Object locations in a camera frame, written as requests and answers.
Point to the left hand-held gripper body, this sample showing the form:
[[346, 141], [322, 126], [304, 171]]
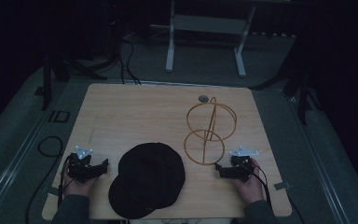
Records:
[[80, 170]]

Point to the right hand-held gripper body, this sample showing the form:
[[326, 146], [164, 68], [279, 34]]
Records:
[[240, 169]]

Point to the black cap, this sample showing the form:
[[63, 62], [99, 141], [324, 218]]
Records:
[[149, 177]]

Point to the person's left hand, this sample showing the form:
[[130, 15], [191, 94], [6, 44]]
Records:
[[77, 188]]

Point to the person's right hand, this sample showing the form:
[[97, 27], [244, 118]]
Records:
[[254, 189]]

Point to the grey tape piece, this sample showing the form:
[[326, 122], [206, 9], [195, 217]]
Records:
[[282, 186], [52, 191]]

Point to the small grey round disc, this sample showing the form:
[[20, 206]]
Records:
[[203, 98]]

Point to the black tripod stand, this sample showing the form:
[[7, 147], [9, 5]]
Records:
[[303, 93], [47, 84]]

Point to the white metal stand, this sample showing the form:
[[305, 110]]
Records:
[[205, 24]]

